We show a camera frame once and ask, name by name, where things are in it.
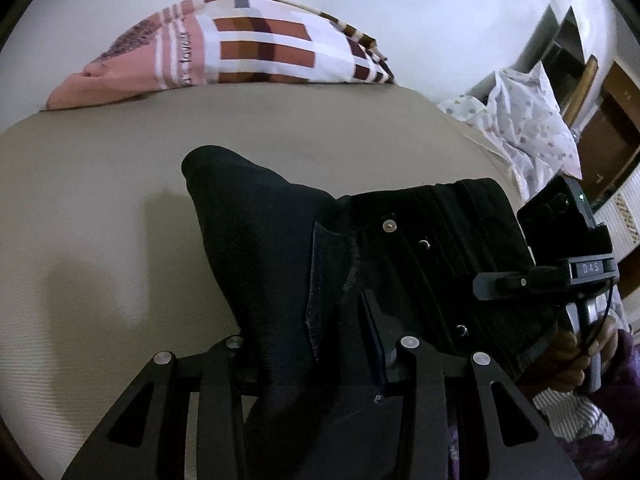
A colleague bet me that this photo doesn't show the right hand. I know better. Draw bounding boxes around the right hand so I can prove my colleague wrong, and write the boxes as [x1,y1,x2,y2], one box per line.
[550,315,618,392]

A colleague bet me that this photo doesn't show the white dotted crumpled bedsheet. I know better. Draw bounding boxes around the white dotted crumpled bedsheet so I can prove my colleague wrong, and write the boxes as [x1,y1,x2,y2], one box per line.
[437,63,582,203]

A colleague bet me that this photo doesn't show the purple clothing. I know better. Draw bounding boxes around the purple clothing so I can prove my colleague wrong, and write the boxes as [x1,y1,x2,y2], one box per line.
[447,326,640,480]

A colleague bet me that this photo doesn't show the pink brown patterned pillow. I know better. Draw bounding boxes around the pink brown patterned pillow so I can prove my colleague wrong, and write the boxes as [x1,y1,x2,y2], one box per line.
[46,0,395,110]

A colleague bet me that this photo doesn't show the beige textured mattress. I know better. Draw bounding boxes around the beige textured mattress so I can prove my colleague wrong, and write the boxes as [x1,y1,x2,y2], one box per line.
[1,84,521,479]

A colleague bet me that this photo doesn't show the black pants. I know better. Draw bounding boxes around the black pants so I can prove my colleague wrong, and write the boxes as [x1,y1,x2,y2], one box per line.
[181,145,533,479]

